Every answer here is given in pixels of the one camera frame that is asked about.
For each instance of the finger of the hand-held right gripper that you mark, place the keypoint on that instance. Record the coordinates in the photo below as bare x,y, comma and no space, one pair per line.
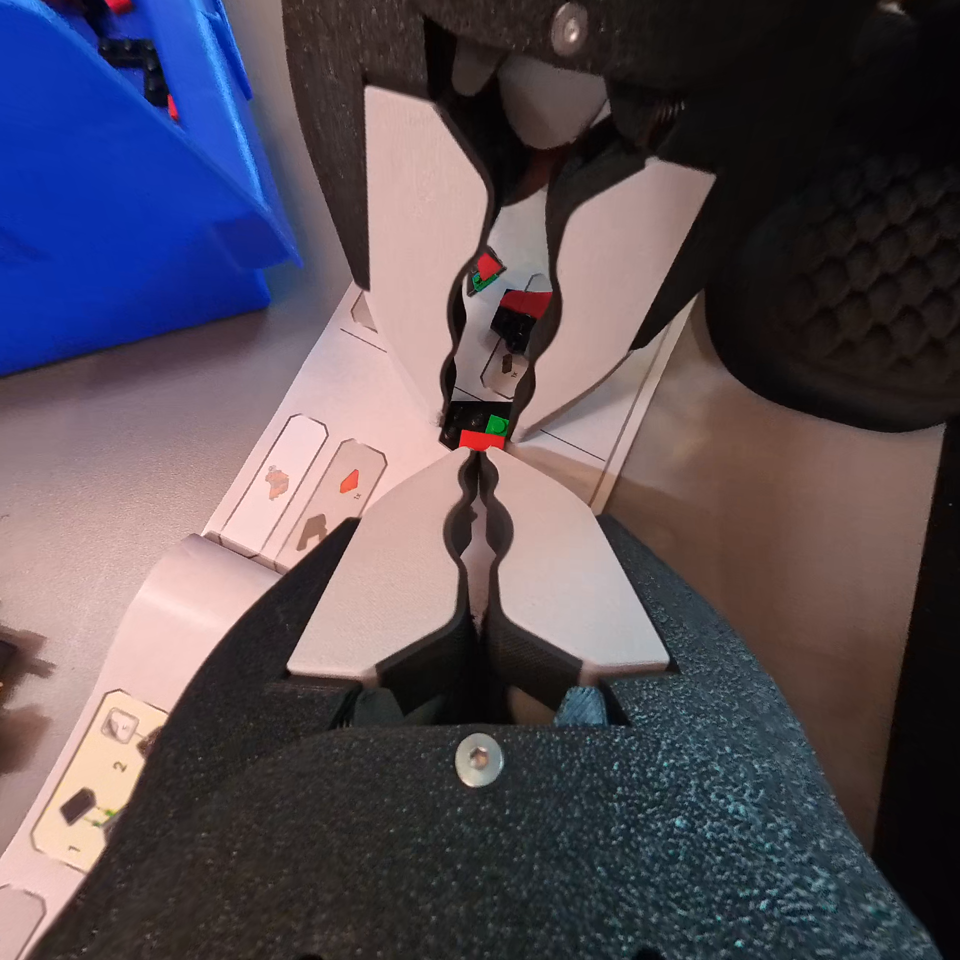
412,225
622,255

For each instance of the blue plastic storage bin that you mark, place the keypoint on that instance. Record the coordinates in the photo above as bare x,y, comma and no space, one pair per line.
90,240

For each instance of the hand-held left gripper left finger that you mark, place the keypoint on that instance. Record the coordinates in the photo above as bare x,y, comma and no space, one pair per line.
390,585

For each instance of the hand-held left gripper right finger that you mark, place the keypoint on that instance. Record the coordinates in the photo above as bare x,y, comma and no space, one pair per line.
577,592

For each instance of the black wedge plate green tile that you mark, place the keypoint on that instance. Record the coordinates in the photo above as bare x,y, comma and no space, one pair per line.
469,416

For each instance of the white instruction booklet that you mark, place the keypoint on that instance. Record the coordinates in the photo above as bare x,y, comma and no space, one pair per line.
247,480

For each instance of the black grey red brick assembly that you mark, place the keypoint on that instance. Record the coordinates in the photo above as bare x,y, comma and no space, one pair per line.
516,322

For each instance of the red wedge tile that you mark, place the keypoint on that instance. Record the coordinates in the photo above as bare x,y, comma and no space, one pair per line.
480,439

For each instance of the black corner brick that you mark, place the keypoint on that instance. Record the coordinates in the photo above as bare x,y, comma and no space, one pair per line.
142,67

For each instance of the small red brick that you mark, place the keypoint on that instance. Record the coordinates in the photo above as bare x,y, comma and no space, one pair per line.
118,5
173,107

